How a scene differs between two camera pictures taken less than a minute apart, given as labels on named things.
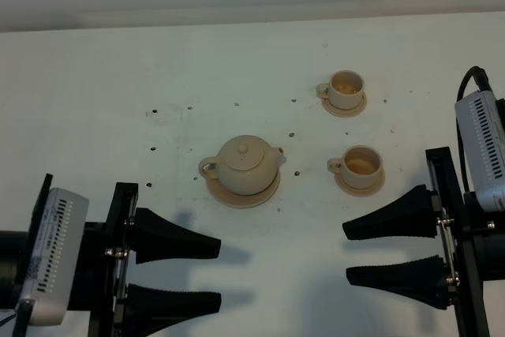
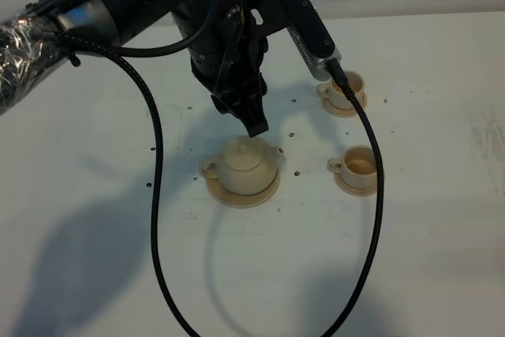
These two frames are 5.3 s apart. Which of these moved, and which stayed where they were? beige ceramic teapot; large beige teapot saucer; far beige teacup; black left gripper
Moved: black left gripper
Stayed: far beige teacup; large beige teapot saucer; beige ceramic teapot
